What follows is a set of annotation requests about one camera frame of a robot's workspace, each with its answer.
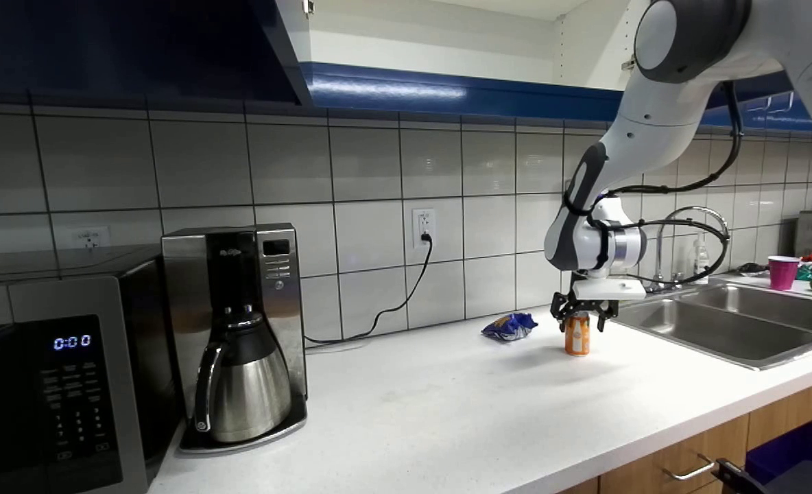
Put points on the blue snack wrapper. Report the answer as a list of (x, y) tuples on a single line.
[(508, 328)]

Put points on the small white bottle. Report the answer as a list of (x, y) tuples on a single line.
[(703, 267)]

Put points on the blue wall cabinet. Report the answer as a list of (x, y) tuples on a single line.
[(423, 90)]

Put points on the black steel coffee maker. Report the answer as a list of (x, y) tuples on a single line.
[(277, 274)]

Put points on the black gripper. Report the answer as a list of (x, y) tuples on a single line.
[(587, 308)]

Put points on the black steel microwave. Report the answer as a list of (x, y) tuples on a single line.
[(24, 411)]

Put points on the pink cup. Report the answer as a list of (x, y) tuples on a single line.
[(784, 271)]

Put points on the black stand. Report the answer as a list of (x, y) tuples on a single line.
[(735, 479)]

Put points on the chrome faucet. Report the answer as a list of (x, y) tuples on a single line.
[(660, 260)]

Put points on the blue cabinet door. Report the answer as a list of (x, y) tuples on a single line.
[(150, 45)]

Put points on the orange soda can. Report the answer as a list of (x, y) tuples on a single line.
[(576, 339)]

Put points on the stainless steel sink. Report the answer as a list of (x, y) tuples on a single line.
[(725, 332)]

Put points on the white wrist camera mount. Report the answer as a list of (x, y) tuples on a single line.
[(613, 289)]

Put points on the blue bin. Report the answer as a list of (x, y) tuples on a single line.
[(790, 454)]

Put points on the wooden base cabinet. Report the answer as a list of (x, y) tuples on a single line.
[(681, 457)]

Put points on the metal cabinet hinge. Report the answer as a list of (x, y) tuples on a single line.
[(309, 6)]

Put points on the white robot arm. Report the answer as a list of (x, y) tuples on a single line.
[(671, 111)]

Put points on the white wall outlet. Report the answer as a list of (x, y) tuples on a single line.
[(420, 222), (91, 240)]

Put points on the steel coffee carafe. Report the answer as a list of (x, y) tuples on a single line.
[(250, 393)]

